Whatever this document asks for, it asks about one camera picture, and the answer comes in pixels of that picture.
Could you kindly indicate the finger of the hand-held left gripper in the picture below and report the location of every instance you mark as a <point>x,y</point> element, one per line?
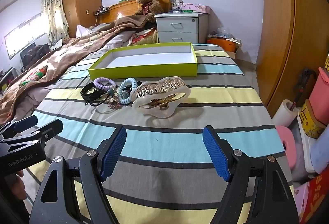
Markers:
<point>48,129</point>
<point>23,123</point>

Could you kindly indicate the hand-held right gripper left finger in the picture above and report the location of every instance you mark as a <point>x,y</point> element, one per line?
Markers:
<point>113,156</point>

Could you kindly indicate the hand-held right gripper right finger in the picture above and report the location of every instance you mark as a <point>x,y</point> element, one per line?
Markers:
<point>216,156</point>

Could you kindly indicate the pink rhinestone hair clip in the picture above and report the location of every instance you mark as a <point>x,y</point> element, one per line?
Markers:
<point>114,104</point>

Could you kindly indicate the black wristband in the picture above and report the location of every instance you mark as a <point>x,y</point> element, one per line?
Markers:
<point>84,91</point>

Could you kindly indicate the large clear hair claw clip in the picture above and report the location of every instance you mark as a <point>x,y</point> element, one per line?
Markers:
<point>159,112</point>

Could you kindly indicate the green shallow cardboard box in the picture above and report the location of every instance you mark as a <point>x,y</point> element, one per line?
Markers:
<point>141,71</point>

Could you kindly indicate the person's left hand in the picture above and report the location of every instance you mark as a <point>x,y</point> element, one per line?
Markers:
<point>19,184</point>

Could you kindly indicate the red green checked cloth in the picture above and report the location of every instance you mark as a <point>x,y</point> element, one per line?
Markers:
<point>30,76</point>

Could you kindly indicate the dark cloth pile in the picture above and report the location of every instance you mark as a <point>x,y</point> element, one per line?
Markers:
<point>33,53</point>

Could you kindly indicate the white paper roll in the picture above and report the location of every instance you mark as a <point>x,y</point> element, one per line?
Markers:
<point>282,116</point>

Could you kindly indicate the brown fleece blanket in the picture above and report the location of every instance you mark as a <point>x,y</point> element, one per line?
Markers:
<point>77,47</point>

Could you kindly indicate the white plastic container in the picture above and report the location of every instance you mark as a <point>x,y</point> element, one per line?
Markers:
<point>304,147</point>

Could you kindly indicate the window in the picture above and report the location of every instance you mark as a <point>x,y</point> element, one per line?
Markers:
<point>23,34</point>

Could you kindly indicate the yellow printed box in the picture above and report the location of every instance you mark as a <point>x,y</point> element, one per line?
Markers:
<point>311,124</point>

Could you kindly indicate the pale blue bag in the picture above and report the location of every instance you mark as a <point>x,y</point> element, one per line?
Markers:
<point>320,152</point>

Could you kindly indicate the red printed box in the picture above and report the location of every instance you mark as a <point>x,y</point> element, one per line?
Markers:
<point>316,198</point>

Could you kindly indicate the orange plastic basin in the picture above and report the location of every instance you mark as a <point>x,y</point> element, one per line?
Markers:
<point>223,45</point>

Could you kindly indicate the patterned curtain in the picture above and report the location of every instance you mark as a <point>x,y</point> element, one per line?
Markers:
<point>54,13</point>

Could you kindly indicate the pink plastic bin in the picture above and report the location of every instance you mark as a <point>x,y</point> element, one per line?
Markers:
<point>321,93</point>

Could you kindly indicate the yellow pillow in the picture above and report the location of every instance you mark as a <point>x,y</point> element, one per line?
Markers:
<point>146,37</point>

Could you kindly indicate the black power strip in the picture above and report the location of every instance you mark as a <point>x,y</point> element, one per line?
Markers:
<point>101,10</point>

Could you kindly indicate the grey drawer nightstand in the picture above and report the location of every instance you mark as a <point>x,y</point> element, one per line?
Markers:
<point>180,25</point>

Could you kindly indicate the large wooden wardrobe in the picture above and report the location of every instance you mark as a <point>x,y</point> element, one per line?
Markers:
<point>282,34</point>

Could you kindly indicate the wooden headboard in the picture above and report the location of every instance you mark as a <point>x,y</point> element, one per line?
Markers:
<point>120,9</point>

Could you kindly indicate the pink floral tissue box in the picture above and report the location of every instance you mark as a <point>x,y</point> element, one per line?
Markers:
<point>200,8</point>

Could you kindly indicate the clear cosmetic jar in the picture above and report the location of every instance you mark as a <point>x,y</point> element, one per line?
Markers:
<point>176,5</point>

